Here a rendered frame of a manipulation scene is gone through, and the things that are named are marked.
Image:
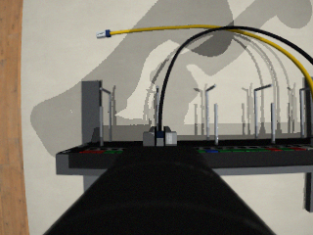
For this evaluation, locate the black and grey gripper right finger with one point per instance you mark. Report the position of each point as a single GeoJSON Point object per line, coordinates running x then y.
{"type": "Point", "coordinates": [169, 137]}

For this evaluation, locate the white network cable plug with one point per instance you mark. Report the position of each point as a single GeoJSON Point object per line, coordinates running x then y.
{"type": "Point", "coordinates": [103, 34]}

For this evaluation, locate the black cable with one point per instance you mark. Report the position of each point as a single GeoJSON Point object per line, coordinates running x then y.
{"type": "Point", "coordinates": [296, 48]}

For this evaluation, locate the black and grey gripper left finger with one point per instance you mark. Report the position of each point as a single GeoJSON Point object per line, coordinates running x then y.
{"type": "Point", "coordinates": [150, 137]}

